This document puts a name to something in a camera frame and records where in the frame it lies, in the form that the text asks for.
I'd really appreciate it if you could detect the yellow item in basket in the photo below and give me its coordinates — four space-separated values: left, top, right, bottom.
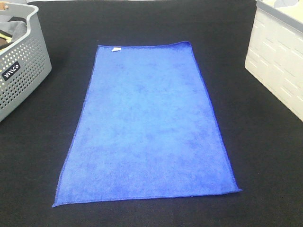
0 33 12 45

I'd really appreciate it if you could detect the blue microfiber towel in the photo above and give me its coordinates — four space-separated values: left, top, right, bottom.
53 41 240 207

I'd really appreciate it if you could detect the white slotted storage bin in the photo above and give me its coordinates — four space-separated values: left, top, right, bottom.
245 0 303 119

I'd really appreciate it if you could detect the grey perforated plastic basket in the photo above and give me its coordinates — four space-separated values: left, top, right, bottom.
0 2 52 120

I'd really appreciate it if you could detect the grey cloth in basket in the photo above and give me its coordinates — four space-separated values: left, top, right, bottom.
0 21 27 40

